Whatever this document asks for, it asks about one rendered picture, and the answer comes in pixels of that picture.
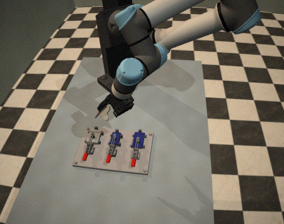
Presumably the grey toggle clamp with red handle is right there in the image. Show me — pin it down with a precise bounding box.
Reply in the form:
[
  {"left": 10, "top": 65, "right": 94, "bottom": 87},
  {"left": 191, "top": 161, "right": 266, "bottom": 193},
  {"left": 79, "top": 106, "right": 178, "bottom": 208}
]
[{"left": 131, "top": 137, "right": 140, "bottom": 167}]

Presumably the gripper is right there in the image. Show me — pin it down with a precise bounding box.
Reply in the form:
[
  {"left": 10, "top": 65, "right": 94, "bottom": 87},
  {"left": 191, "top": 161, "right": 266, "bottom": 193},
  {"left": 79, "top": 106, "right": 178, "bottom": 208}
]
[{"left": 94, "top": 92, "right": 134, "bottom": 121}]

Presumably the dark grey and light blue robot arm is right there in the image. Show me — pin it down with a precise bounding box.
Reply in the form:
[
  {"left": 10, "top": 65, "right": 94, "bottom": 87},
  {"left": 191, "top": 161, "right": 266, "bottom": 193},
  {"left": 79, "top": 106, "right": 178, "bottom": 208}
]
[{"left": 97, "top": 0, "right": 261, "bottom": 99}]

